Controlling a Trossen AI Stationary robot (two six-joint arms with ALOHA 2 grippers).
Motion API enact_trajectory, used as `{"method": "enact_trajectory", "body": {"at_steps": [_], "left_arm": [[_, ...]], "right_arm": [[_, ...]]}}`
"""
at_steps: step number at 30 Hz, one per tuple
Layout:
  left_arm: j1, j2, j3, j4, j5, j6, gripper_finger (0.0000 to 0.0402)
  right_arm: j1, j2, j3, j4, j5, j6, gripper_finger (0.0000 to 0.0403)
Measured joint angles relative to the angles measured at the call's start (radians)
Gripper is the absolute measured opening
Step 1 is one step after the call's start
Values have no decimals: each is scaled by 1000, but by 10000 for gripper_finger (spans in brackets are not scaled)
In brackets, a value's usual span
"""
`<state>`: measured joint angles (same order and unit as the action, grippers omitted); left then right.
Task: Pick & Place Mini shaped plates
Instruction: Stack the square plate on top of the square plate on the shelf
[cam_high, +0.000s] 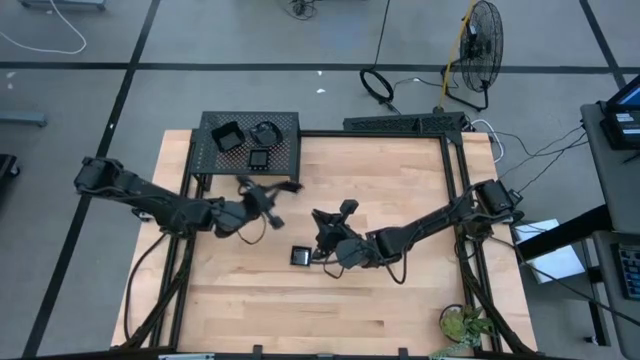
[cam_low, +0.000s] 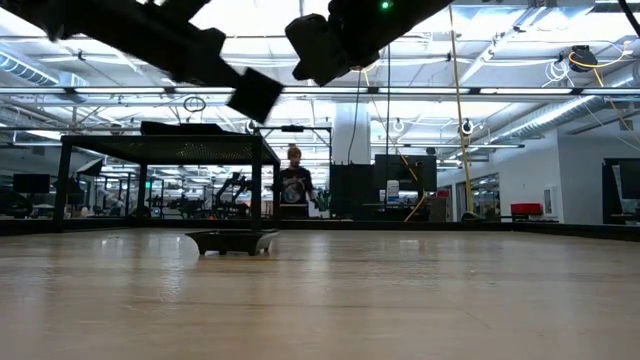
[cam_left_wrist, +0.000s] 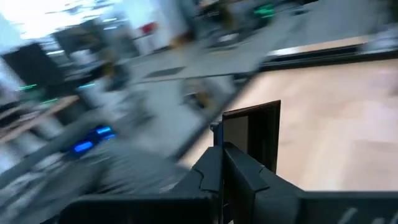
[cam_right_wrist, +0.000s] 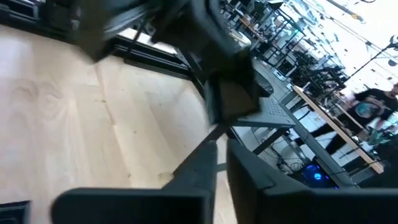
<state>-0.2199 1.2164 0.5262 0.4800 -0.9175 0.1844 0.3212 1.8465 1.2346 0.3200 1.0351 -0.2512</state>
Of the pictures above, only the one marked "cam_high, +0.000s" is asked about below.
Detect black perforated metal panel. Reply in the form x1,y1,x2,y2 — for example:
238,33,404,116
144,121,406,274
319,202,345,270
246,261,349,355
342,111,466,135

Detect yellow hanging cable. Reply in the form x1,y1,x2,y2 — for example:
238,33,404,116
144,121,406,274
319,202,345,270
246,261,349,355
438,0,476,112

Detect potted succulent plant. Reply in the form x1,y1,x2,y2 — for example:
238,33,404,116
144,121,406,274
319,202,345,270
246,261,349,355
428,303,496,360

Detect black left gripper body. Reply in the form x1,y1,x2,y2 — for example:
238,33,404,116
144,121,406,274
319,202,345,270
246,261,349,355
213,195,264,237

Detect black floor fan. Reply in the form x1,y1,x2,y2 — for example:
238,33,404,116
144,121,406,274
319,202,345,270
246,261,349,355
442,0,505,112

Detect black coiled cable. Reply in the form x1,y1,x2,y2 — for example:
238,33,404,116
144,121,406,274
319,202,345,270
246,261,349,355
358,0,401,115

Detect white power cable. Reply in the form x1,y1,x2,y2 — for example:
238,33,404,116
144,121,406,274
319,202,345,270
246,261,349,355
472,118,506,164

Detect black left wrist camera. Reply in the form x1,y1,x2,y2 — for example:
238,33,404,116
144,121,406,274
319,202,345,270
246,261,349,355
241,187,275,212

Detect white floor cable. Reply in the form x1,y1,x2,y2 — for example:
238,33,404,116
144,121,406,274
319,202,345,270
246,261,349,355
0,0,87,55

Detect black round plastic plate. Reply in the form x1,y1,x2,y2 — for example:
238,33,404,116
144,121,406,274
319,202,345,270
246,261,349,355
248,121,284,149

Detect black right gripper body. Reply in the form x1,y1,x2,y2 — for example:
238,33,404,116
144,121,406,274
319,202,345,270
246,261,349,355
324,224,374,270

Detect black perforated metal shelf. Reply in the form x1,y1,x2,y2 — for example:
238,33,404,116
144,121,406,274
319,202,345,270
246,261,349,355
188,110,301,195

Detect dark keypad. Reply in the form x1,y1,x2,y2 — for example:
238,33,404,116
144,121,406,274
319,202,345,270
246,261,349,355
617,243,640,301

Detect grey equipment cart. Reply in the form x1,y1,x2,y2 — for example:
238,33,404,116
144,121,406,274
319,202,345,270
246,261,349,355
579,102,640,360

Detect black laptop device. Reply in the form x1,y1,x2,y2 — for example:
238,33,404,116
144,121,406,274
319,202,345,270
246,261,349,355
599,74,640,151

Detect black diagonal beam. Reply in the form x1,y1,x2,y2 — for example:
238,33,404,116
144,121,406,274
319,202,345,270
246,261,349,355
514,203,614,262

